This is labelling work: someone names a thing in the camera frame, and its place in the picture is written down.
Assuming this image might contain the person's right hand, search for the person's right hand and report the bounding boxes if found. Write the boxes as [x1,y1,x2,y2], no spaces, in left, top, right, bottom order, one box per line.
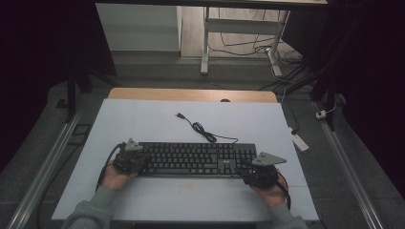
[250,169,288,209]

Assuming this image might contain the person's left hand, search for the person's left hand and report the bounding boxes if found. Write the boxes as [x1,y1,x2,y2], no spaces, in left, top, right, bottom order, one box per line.
[100,161,139,193]

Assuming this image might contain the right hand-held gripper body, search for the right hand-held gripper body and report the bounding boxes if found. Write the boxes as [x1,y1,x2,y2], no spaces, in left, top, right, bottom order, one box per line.
[248,151,288,189]

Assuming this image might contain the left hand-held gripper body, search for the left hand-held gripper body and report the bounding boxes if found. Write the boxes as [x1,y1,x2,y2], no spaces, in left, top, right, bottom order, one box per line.
[113,137,148,176]

